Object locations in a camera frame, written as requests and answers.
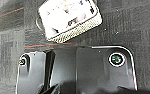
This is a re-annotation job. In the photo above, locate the dark grey robot torso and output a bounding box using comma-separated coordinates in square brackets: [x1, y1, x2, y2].
[45, 48, 79, 91]

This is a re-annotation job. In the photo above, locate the magazine with face print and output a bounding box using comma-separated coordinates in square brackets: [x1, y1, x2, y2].
[40, 0, 99, 36]

